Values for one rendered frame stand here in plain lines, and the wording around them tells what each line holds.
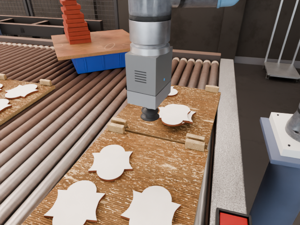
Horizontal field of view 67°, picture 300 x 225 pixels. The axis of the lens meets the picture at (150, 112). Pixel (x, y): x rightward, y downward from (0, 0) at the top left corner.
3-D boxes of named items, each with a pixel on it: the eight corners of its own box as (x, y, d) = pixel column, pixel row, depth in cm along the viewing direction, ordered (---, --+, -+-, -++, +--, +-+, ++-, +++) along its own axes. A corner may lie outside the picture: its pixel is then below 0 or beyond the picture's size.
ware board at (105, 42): (122, 31, 169) (122, 29, 168) (149, 48, 131) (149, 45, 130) (51, 38, 152) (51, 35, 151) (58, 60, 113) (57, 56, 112)
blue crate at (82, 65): (115, 52, 158) (114, 38, 153) (130, 66, 134) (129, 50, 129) (69, 58, 148) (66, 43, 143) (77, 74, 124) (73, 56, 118)
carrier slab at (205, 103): (220, 95, 103) (221, 92, 102) (206, 151, 71) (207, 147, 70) (149, 84, 114) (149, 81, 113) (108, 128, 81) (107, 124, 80)
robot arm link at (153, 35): (120, 20, 39) (142, 13, 45) (122, 47, 41) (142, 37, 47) (160, 23, 36) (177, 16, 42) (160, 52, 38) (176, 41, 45)
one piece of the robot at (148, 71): (133, 22, 47) (135, 93, 56) (109, 31, 40) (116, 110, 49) (177, 27, 44) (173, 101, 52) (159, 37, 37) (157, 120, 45)
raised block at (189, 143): (204, 148, 69) (206, 141, 68) (204, 152, 68) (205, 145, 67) (185, 144, 71) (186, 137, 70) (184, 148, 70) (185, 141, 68)
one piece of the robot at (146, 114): (145, 101, 52) (146, 108, 53) (138, 109, 49) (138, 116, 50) (161, 105, 51) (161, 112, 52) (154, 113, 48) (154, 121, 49)
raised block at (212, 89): (218, 91, 103) (219, 86, 101) (218, 93, 101) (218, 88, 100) (205, 89, 105) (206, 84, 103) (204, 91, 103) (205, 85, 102)
